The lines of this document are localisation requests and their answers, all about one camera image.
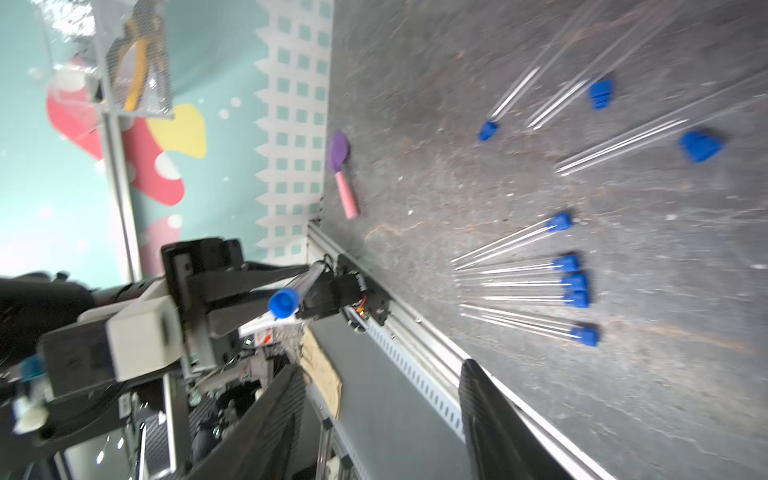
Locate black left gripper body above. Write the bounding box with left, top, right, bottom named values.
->
left=160, top=237, right=243, bottom=372

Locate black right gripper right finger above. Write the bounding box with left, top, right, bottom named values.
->
left=458, top=359, right=571, bottom=479

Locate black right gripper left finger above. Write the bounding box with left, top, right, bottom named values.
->
left=186, top=364, right=306, bottom=480

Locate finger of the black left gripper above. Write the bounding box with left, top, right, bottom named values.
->
left=206, top=293, right=273, bottom=338
left=188, top=263, right=309, bottom=302

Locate test tube with blue stopper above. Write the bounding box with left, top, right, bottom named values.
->
left=526, top=0, right=684, bottom=130

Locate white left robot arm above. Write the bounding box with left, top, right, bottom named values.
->
left=1, top=238, right=307, bottom=474

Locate open clear test tube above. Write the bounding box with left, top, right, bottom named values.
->
left=478, top=0, right=605, bottom=142
left=554, top=69, right=767, bottom=177

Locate purple pink toy spatula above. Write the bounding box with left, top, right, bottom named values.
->
left=327, top=131, right=359, bottom=220

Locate yellow black utility knife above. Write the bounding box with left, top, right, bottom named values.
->
left=124, top=19, right=150, bottom=111

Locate loose blue stopper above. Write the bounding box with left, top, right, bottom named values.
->
left=679, top=130, right=724, bottom=163
left=589, top=78, right=615, bottom=110

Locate aluminium front rail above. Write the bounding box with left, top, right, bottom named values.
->
left=305, top=221, right=619, bottom=480

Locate clear and mesh wall bin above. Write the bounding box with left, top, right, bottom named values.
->
left=32, top=0, right=173, bottom=118

